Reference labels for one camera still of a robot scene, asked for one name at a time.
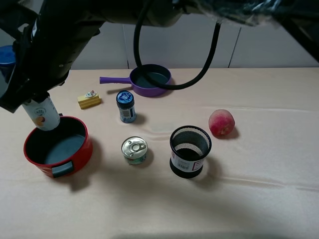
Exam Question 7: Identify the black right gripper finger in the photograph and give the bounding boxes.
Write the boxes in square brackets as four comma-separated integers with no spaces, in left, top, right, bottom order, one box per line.
[29,91,50,103]

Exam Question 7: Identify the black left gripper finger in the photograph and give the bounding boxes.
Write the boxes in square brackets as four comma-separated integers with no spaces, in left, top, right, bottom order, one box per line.
[0,69,27,113]

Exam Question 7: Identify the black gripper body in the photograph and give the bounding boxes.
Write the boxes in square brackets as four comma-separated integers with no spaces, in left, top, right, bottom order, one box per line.
[12,26,75,100]

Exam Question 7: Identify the blue and white yogurt bottle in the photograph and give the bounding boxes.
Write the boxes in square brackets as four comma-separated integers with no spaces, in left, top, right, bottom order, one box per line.
[0,45,60,131]

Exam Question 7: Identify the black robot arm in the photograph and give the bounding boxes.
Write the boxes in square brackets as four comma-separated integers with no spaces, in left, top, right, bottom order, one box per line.
[0,0,319,113]

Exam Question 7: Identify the yellow toy cake slice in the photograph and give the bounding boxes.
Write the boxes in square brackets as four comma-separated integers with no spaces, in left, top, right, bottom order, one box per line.
[77,90,101,110]

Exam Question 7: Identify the small blue-lidded jar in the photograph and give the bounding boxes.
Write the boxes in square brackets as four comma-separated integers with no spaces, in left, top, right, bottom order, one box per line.
[116,90,137,123]

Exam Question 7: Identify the silver pull-tab tin can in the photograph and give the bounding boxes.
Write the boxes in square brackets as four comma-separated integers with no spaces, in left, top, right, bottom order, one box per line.
[121,136,148,165]

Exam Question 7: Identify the purple frying pan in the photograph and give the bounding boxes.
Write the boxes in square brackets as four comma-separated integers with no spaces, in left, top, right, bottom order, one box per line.
[99,64,171,97]

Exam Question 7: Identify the black mesh pen holder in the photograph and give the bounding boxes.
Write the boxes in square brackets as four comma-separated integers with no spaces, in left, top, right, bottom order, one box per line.
[169,125,212,179]

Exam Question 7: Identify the red peach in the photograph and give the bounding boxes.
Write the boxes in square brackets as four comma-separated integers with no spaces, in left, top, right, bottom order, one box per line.
[208,109,235,137]

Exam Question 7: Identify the red pot with black handles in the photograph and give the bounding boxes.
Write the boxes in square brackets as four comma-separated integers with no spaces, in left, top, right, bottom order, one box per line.
[23,116,93,178]

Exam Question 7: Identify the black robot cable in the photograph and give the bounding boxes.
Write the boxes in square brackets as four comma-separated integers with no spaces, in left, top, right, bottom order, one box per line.
[133,0,221,91]

